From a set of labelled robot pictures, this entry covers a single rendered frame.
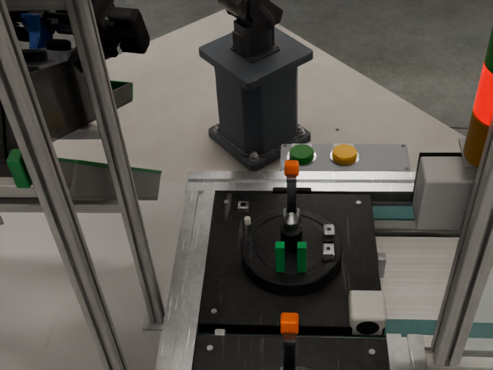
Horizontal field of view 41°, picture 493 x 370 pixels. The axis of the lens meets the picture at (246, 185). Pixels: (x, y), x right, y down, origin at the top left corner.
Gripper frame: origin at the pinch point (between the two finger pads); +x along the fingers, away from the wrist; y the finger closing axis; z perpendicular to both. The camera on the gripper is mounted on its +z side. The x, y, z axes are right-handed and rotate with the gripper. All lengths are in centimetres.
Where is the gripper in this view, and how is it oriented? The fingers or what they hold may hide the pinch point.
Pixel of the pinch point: (59, 55)
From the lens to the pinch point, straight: 84.4
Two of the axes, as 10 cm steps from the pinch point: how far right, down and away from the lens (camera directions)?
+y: 9.5, 1.5, -2.6
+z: -1.4, -5.3, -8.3
